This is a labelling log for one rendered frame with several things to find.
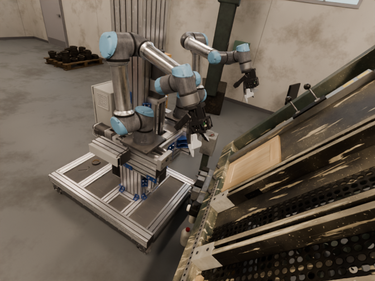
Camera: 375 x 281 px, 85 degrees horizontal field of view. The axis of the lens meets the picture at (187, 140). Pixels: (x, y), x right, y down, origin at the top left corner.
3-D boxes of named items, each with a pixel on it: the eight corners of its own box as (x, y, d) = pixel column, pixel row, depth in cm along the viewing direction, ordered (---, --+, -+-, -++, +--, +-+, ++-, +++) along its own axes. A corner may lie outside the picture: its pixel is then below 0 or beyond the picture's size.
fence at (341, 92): (232, 159, 161) (229, 156, 160) (373, 74, 107) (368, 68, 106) (231, 163, 156) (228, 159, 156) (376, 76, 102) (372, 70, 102)
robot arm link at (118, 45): (143, 132, 126) (135, 32, 101) (121, 140, 116) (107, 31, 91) (131, 126, 133) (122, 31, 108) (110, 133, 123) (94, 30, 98)
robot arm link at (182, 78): (178, 66, 83) (194, 61, 77) (186, 92, 87) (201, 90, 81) (164, 69, 78) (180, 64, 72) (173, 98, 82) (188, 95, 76)
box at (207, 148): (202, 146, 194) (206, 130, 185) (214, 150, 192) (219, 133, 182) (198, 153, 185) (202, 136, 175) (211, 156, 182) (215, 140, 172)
